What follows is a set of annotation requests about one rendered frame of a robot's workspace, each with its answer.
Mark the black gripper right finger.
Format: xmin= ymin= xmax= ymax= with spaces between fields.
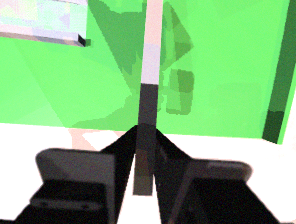
xmin=154 ymin=128 xmax=254 ymax=224

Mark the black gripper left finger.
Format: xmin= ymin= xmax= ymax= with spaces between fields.
xmin=35 ymin=125 xmax=137 ymax=224

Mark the green flat mat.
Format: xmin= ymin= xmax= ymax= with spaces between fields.
xmin=0 ymin=0 xmax=290 ymax=139

